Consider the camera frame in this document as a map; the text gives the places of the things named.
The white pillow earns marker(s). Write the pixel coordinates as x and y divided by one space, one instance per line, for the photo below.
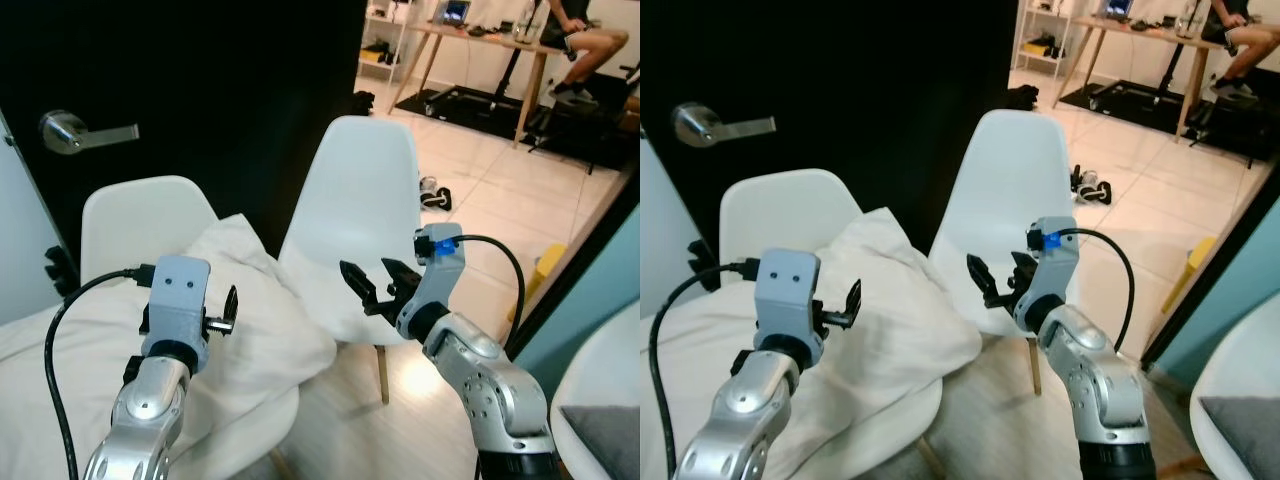
900 320
260 330

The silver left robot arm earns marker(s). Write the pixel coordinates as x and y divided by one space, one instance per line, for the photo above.
745 410
150 410

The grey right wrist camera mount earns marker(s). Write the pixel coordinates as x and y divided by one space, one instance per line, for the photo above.
436 275
1050 265

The yellow plastic object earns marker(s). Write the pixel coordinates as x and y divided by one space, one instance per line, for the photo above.
1195 262
545 268

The laptop screen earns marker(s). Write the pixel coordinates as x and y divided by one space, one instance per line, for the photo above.
1116 8
452 11

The black and white shoes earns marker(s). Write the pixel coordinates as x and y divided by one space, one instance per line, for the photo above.
1092 187
435 195

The grey seat cushion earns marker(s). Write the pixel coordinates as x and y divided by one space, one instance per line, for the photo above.
605 440
1245 435

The black wheeled stand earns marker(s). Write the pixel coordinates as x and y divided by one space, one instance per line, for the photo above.
1172 70
512 75

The seated person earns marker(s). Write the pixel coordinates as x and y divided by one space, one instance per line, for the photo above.
1250 40
590 45

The black floor mat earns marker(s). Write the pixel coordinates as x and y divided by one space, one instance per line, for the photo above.
1240 135
560 135

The small black floor object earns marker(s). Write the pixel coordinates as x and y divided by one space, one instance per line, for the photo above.
363 101
1022 98

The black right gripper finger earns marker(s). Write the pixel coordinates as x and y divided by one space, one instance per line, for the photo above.
403 276
1024 270
986 282
362 290

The wooden desk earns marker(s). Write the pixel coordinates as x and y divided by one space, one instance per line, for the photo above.
1140 28
480 35

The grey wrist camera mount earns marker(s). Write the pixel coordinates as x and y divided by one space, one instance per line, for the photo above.
178 300
1050 265
788 295
436 275

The black door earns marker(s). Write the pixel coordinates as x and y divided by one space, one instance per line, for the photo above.
860 70
220 80

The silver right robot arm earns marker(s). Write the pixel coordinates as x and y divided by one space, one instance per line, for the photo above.
490 390
1100 380

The white plastic shell chair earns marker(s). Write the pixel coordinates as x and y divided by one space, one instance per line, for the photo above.
780 215
140 220

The white shelf unit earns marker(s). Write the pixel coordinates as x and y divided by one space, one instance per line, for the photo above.
382 45
1040 40

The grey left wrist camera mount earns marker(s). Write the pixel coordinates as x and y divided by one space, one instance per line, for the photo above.
178 300
788 295

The white chair with grey cushion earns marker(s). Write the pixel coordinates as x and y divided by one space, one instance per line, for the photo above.
1235 370
590 370

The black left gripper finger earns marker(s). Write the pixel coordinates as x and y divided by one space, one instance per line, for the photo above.
231 310
853 305

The white chair with wooden legs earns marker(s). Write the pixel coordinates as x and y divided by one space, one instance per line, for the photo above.
1005 180
355 190

